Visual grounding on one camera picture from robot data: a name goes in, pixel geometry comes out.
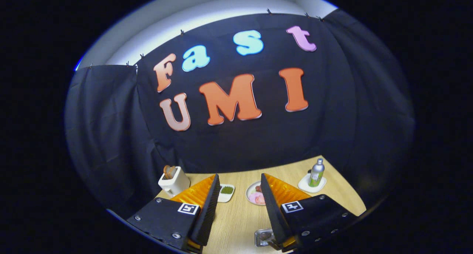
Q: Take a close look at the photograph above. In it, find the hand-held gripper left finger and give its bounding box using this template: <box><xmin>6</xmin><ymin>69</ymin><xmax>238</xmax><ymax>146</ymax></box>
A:
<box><xmin>126</xmin><ymin>174</ymin><xmax>221</xmax><ymax>253</ymax></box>

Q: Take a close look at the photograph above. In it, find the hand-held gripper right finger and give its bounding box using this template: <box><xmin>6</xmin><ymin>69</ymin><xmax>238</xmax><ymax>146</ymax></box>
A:
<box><xmin>261</xmin><ymin>173</ymin><xmax>358</xmax><ymax>251</ymax></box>

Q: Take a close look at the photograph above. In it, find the white divided tray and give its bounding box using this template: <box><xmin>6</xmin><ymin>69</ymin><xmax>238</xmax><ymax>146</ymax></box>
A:
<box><xmin>217</xmin><ymin>184</ymin><xmax>235</xmax><ymax>203</ymax></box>

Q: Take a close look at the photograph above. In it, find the white oval plate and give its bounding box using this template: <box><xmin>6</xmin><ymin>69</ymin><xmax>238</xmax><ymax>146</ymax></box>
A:
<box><xmin>246</xmin><ymin>181</ymin><xmax>266</xmax><ymax>206</ymax></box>

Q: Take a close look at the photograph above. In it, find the small white dish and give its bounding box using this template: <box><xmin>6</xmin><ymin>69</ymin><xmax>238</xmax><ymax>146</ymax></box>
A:
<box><xmin>298</xmin><ymin>173</ymin><xmax>327</xmax><ymax>194</ymax></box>

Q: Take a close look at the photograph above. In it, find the white toaster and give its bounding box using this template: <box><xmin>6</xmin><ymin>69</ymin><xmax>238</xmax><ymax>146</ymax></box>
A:
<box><xmin>158</xmin><ymin>166</ymin><xmax>191</xmax><ymax>197</ymax></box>

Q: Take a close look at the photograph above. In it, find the green metal bottle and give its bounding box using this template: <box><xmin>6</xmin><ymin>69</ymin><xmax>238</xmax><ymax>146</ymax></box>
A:
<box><xmin>309</xmin><ymin>158</ymin><xmax>325</xmax><ymax>187</ymax></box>

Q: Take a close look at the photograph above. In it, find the black backdrop cloth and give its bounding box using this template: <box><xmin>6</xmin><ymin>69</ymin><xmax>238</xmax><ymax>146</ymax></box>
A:
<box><xmin>65</xmin><ymin>8</ymin><xmax>416</xmax><ymax>217</ymax></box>

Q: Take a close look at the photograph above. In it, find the metal wire rack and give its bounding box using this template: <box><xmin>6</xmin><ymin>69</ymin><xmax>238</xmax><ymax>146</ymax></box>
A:
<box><xmin>255</xmin><ymin>228</ymin><xmax>277</xmax><ymax>248</ymax></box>

